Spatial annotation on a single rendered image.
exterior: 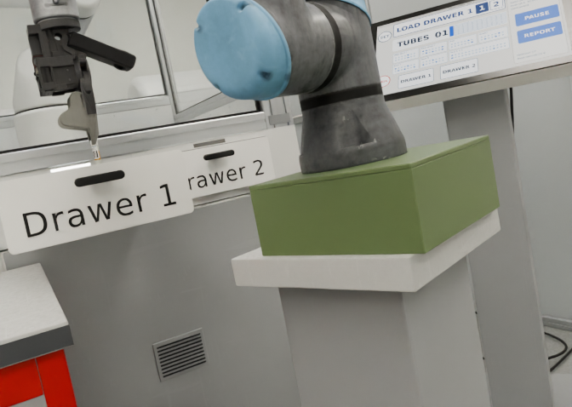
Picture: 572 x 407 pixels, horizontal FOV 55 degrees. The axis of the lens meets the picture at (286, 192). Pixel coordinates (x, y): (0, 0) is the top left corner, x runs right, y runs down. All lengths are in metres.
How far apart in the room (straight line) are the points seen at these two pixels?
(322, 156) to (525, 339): 1.09
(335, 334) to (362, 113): 0.29
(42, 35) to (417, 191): 0.69
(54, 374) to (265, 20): 0.45
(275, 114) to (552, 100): 1.15
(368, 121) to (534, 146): 1.59
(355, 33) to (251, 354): 0.90
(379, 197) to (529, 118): 1.68
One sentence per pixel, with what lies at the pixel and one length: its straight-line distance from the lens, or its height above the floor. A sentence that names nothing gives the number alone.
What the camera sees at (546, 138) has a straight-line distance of 2.25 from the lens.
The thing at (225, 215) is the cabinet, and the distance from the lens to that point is 1.33.
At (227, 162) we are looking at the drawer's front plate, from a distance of 1.32.
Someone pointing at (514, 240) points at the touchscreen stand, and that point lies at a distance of 1.60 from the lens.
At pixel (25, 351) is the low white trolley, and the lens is 0.67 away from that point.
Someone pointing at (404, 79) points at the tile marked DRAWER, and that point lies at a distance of 1.52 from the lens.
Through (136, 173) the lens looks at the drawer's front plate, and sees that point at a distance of 0.93.
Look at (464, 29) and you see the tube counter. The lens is 1.59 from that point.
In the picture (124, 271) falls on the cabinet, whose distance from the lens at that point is 1.28.
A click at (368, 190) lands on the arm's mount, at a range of 0.63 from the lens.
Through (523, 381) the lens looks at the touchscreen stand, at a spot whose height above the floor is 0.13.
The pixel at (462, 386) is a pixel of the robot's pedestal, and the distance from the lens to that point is 0.84.
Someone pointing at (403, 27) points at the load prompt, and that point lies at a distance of 1.66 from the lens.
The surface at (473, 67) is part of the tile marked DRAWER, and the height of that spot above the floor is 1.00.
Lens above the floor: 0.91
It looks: 5 degrees down
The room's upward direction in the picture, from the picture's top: 11 degrees counter-clockwise
